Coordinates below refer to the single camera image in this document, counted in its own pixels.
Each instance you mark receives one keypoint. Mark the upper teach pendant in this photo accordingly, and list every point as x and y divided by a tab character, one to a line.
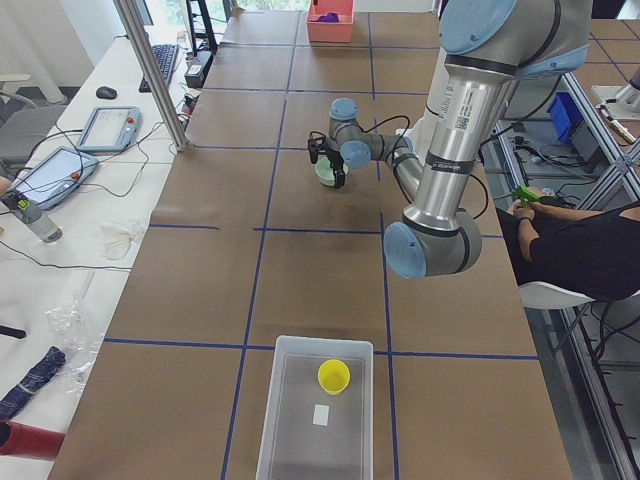
109	129

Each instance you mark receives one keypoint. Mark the clear water bottle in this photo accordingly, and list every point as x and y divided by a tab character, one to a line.
32	216

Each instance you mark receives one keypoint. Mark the aluminium frame post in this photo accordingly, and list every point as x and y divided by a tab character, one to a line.
134	28

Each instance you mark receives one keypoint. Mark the white crumpled cloth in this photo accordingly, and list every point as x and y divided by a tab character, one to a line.
119	237

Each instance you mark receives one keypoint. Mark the black computer mouse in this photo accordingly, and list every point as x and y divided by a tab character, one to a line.
107	93

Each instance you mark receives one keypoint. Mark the pink plastic bin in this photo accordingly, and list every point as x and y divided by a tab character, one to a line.
330	32

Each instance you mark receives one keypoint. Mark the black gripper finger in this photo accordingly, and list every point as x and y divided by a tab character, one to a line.
339	176

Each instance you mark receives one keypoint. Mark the crumpled clear plastic wrap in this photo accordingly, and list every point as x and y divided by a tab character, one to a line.
79	338

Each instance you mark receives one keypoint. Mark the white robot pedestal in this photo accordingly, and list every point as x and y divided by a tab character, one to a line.
419	136

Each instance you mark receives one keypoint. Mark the yellow plastic cup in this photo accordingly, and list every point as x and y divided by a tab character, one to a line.
333	376

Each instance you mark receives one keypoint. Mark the folded blue umbrella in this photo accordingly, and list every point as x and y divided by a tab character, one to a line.
33	381

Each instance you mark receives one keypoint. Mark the black keyboard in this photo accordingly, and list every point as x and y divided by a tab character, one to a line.
166	56

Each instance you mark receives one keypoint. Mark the black power box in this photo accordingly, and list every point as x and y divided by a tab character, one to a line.
198	69

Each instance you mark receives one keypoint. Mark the clear plastic bin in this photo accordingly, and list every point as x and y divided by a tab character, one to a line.
307	432

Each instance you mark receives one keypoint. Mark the red cylinder bottle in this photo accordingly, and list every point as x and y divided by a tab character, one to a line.
29	442

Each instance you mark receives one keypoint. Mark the white label in bin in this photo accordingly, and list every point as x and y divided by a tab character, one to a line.
321	415

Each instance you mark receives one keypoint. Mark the purple cloth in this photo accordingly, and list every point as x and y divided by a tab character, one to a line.
330	17

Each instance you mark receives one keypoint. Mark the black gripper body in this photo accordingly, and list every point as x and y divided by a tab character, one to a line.
333	157

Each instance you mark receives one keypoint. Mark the mint green bowl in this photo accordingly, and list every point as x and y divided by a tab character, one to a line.
325	172

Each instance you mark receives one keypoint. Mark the seated person in black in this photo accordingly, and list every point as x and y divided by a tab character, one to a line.
591	252

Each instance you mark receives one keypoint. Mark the blue storage bin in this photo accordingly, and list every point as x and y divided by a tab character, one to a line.
565	116

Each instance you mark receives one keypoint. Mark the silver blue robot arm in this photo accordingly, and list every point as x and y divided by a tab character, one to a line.
487	45

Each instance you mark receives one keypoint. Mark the white chair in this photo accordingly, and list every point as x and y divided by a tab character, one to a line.
545	296

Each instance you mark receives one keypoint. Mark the lower teach pendant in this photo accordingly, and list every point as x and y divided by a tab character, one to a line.
56	177

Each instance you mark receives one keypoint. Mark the teach pendant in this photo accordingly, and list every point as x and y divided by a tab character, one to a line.
56	177
109	129

